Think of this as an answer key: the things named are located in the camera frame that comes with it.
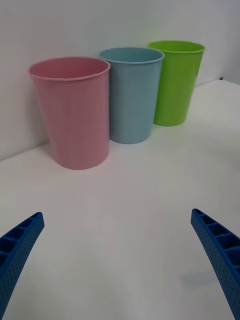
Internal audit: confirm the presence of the pale blue plastic waste bin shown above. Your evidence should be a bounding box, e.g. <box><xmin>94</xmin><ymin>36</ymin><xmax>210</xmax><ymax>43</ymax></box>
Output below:
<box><xmin>98</xmin><ymin>46</ymin><xmax>165</xmax><ymax>145</ymax></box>

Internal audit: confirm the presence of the pink plastic waste bin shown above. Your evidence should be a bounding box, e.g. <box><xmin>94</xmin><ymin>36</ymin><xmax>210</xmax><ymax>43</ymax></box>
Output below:
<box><xmin>27</xmin><ymin>56</ymin><xmax>111</xmax><ymax>171</ymax></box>

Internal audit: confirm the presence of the green plastic waste bin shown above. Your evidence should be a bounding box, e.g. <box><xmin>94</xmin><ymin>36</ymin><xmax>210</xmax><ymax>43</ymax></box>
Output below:
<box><xmin>146</xmin><ymin>39</ymin><xmax>206</xmax><ymax>127</ymax></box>

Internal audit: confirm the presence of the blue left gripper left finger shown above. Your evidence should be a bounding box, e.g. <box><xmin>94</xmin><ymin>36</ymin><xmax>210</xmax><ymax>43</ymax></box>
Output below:
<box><xmin>0</xmin><ymin>211</ymin><xmax>46</xmax><ymax>320</ymax></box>

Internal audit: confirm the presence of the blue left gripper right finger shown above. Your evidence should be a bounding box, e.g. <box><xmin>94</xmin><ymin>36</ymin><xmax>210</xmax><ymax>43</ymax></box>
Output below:
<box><xmin>190</xmin><ymin>208</ymin><xmax>240</xmax><ymax>320</ymax></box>

